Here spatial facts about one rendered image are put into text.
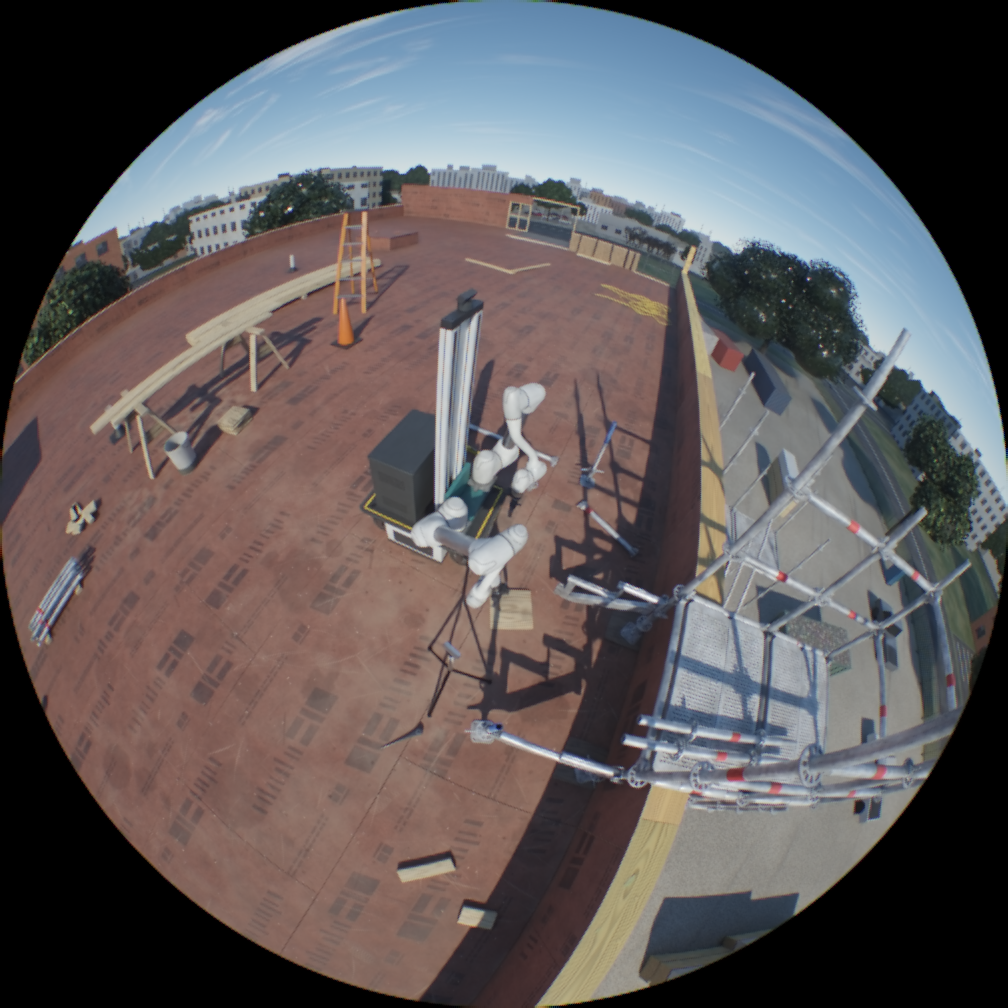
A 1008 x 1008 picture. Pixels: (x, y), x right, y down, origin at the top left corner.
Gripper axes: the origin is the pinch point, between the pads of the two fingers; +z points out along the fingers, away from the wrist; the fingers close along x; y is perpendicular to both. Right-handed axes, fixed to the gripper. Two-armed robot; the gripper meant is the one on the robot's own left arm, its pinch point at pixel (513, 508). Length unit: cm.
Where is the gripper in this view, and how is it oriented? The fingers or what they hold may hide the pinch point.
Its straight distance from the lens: 260.5
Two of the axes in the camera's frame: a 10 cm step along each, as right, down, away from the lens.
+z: -1.5, 6.2, 7.7
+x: 3.5, -7.0, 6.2
